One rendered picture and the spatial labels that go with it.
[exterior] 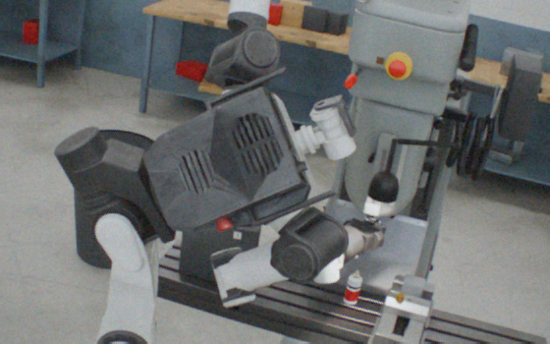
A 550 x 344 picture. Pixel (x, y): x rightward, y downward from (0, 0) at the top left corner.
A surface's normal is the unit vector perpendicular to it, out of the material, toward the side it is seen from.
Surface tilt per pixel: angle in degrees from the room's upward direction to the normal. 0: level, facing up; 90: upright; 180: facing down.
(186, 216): 74
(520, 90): 90
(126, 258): 90
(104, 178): 90
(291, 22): 90
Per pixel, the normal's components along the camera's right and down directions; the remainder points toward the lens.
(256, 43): 0.47, -0.08
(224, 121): -0.17, -0.07
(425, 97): -0.29, 0.34
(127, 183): 0.03, 0.40
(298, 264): -0.51, 0.26
